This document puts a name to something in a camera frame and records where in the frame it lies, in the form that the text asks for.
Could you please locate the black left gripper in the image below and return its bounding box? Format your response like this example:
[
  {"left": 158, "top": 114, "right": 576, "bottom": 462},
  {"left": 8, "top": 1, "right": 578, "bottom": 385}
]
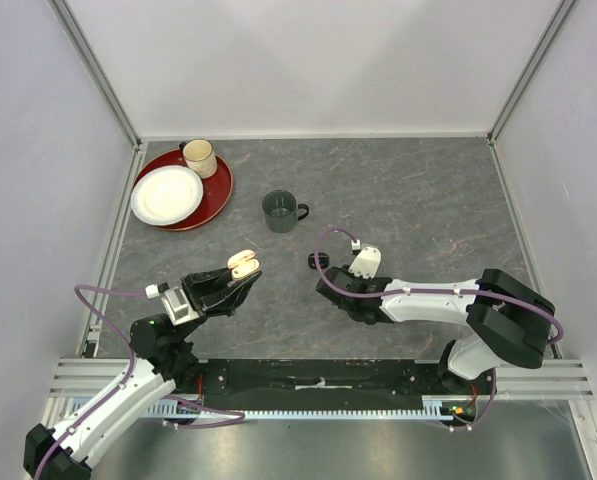
[{"left": 175, "top": 257, "right": 262, "bottom": 342}]

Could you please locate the white earbud charging case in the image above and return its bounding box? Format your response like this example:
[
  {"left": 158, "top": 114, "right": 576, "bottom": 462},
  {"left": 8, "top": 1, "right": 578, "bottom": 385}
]
[{"left": 227, "top": 249, "right": 260, "bottom": 281}]

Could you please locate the black glossy charging case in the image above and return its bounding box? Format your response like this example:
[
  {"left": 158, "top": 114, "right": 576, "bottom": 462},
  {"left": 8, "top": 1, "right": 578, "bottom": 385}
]
[{"left": 307, "top": 252, "right": 330, "bottom": 270}]

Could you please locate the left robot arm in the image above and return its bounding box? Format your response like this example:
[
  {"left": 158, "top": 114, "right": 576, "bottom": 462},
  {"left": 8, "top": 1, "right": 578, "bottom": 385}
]
[{"left": 23, "top": 258, "right": 262, "bottom": 479}]

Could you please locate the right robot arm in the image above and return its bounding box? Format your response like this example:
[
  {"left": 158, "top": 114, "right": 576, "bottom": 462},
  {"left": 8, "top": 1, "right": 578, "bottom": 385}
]
[{"left": 316, "top": 267, "right": 564, "bottom": 394}]

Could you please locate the red round tray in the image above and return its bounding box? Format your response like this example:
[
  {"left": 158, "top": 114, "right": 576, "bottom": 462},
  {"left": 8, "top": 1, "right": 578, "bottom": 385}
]
[{"left": 133, "top": 150, "right": 234, "bottom": 231}]

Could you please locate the dark green mug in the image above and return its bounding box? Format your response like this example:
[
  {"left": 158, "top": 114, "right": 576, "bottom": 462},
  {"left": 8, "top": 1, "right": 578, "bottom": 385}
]
[{"left": 262, "top": 190, "right": 310, "bottom": 234}]

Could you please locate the white paper plate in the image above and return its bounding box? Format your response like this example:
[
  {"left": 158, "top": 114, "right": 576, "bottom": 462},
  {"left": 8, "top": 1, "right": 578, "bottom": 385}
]
[{"left": 130, "top": 165, "right": 204, "bottom": 226}]

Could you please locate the cream ceramic cup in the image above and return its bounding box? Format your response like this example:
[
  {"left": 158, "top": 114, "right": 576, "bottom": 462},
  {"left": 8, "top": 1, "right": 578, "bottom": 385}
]
[{"left": 180, "top": 139, "right": 217, "bottom": 179}]

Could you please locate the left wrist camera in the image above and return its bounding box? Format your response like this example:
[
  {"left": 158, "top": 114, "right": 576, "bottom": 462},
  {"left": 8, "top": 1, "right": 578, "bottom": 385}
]
[{"left": 144, "top": 282, "right": 200, "bottom": 326}]

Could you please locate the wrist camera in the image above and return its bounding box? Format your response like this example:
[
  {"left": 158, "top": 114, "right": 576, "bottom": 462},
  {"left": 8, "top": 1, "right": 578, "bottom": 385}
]
[
  {"left": 144, "top": 282, "right": 200, "bottom": 326},
  {"left": 347, "top": 240, "right": 382, "bottom": 280}
]

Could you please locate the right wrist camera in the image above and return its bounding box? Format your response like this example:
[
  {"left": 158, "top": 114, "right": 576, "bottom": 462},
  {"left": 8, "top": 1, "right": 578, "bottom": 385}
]
[{"left": 347, "top": 240, "right": 382, "bottom": 280}]

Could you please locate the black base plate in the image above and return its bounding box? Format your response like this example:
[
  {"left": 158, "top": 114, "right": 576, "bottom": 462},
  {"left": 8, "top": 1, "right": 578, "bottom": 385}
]
[{"left": 176, "top": 359, "right": 492, "bottom": 409}]

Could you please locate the grey slotted cable duct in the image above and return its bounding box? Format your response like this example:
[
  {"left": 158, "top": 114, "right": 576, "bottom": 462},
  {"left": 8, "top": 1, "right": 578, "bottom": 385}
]
[{"left": 62, "top": 397, "right": 479, "bottom": 420}]

